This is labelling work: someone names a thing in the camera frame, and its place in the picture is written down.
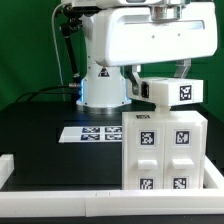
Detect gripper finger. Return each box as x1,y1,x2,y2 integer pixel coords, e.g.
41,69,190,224
174,59,191,78
124,65,140,95

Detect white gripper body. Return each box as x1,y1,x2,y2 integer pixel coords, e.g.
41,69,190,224
93,2,217,67

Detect small white cabinet top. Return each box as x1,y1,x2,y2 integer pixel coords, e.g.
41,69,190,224
126,77,203,106

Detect white cabinet door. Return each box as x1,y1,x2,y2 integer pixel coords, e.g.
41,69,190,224
164,120,207,190
122,120,165,190

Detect white cabinet body box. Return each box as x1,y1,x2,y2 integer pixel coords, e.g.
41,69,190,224
122,111,207,189

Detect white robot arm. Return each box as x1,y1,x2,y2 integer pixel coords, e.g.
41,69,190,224
61,0,217,110

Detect white marker base sheet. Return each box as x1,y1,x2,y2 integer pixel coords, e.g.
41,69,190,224
59,126,122,143

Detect white right fence piece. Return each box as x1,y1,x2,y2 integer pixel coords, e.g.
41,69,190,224
204,157,224,189

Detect white fence piece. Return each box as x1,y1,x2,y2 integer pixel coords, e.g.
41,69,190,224
0,154,14,189
204,157,224,189

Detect white left fence piece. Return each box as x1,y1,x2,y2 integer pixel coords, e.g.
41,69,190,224
0,154,14,189

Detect white front fence bar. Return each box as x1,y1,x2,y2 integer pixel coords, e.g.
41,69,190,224
0,189,224,218

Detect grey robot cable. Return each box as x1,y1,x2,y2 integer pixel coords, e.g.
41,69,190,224
51,3,68,101

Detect black cables on table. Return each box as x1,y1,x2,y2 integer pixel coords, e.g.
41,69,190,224
14,84,83,104

